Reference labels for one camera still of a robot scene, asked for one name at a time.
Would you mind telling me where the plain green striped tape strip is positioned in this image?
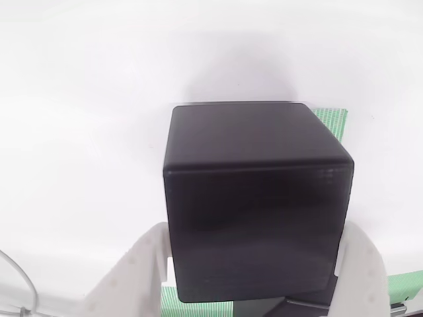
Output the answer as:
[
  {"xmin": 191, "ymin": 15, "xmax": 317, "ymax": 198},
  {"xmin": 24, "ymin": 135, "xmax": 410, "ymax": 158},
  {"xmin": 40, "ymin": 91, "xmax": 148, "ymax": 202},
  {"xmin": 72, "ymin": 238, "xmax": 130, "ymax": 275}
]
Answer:
[{"xmin": 161, "ymin": 273, "xmax": 423, "ymax": 317}]

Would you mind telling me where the green striped square patch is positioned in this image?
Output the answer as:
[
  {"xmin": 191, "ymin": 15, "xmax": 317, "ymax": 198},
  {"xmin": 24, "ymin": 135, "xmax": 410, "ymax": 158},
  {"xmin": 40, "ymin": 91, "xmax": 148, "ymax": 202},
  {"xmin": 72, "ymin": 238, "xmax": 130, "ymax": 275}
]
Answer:
[{"xmin": 311, "ymin": 107, "xmax": 350, "ymax": 143}]

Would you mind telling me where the white cable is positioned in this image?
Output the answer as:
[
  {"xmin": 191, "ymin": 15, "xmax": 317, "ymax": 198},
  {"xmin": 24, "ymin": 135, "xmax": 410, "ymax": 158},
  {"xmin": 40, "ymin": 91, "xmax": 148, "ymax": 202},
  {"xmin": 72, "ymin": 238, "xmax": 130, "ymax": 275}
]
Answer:
[{"xmin": 0, "ymin": 250, "xmax": 39, "ymax": 317}]

